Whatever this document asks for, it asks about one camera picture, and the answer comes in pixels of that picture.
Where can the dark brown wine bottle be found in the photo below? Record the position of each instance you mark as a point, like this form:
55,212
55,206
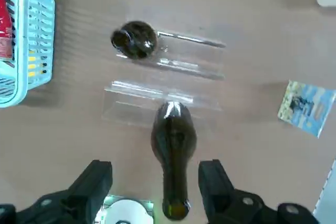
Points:
136,40
174,150

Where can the light blue plastic basket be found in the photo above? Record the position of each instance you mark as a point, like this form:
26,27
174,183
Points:
23,51

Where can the red cola bottle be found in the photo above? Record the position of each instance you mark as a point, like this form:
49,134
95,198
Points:
5,24

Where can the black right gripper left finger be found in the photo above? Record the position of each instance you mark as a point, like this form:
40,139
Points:
78,203

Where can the blue printed paper bag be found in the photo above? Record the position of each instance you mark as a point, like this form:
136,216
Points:
304,106

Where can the clear acrylic stepped shelf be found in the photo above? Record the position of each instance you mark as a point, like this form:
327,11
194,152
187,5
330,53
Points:
189,64

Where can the small yellow toy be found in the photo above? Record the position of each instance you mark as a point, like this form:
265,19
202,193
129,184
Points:
32,66

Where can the aluminium table edge rail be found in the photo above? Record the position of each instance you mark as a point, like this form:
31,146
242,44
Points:
328,195

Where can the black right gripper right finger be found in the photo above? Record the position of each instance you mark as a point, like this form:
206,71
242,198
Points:
223,195

